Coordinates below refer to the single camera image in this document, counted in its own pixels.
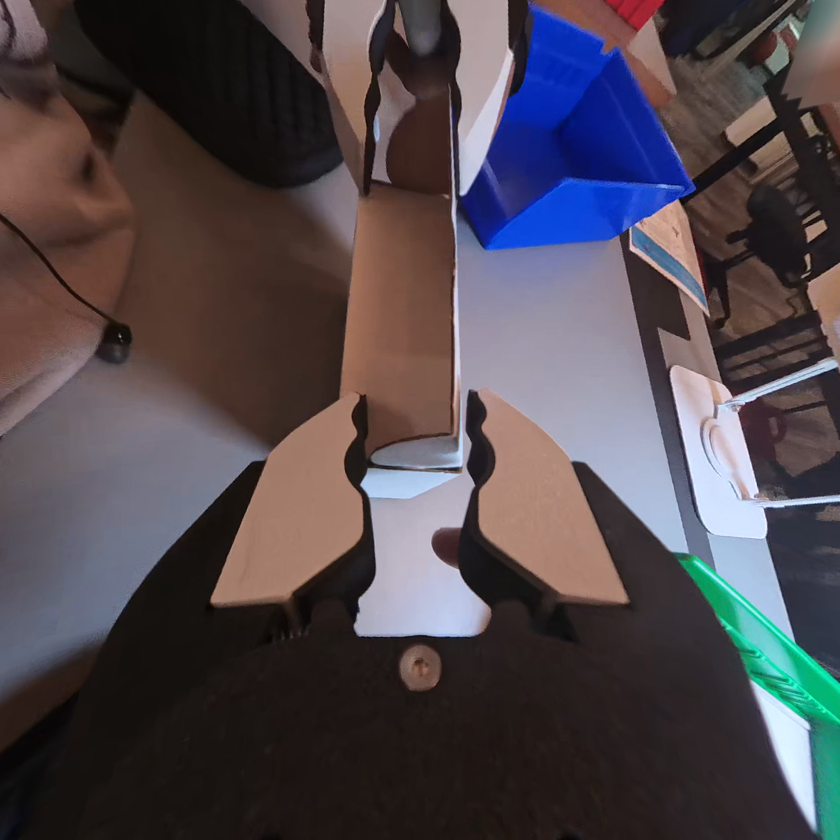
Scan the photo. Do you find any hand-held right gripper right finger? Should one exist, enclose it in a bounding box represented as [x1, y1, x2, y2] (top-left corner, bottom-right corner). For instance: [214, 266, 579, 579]
[458, 388, 632, 608]

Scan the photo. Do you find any white cardboard box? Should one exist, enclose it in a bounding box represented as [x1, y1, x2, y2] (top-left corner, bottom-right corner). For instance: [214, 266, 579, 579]
[325, 39, 466, 501]

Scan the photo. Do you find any blue plastic bin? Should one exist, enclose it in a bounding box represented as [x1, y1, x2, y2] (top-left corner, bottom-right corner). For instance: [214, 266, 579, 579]
[459, 5, 697, 252]

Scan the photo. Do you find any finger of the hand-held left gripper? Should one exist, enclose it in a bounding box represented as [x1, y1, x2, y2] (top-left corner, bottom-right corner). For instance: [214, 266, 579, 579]
[307, 0, 396, 196]
[445, 0, 534, 196]

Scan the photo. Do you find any black office chair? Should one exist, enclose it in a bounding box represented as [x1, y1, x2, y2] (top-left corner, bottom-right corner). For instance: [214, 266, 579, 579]
[725, 182, 831, 294]

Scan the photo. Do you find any black mat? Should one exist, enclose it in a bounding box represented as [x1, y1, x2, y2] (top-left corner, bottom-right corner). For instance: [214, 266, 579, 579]
[74, 0, 343, 189]

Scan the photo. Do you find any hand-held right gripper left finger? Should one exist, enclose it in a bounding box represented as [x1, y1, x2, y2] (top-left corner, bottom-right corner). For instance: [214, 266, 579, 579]
[209, 392, 376, 610]

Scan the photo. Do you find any paper sheet with blue print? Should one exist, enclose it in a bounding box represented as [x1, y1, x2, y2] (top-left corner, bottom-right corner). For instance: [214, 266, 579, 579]
[629, 202, 711, 317]

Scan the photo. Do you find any white desk stand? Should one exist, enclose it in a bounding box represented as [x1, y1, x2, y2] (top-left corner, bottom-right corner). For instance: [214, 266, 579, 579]
[668, 357, 840, 540]

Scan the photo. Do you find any black earphone cable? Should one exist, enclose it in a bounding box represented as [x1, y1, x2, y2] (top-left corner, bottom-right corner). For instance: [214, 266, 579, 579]
[0, 213, 133, 363]

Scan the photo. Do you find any green plastic bin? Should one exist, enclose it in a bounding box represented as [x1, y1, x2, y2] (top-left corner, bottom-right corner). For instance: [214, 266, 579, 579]
[676, 553, 840, 840]

